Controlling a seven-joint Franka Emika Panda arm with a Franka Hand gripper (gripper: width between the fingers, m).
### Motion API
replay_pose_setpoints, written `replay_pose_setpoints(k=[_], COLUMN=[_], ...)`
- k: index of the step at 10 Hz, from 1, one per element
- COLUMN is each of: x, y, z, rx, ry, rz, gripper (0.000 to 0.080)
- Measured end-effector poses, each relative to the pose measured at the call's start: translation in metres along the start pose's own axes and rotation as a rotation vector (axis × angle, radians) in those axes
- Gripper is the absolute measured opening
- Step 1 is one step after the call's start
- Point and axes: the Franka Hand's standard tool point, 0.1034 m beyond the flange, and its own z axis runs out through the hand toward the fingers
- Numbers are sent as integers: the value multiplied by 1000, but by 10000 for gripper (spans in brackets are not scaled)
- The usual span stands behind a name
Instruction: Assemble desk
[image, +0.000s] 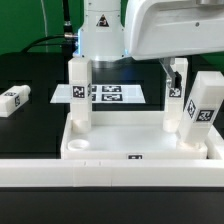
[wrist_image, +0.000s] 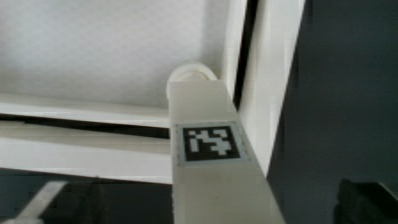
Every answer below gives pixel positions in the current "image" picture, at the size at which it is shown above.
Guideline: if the white desk top tray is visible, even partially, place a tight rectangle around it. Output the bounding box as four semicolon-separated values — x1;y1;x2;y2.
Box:
59;110;224;160

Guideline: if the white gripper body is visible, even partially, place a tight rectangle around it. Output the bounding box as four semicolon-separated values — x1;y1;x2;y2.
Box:
124;0;224;60

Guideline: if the black cable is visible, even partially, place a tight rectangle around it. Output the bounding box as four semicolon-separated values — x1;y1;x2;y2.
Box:
20;0;80;54

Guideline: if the white tag mat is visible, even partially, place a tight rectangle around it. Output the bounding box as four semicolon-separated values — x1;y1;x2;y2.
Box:
51;84;145;104

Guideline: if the white thin cable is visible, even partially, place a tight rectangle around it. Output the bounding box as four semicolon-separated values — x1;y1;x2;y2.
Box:
40;0;50;54

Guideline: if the white front fence bar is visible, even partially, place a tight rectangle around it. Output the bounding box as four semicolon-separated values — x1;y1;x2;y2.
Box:
0;159;224;187

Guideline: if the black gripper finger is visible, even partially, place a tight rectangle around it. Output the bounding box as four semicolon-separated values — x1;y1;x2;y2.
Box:
160;57;182;88

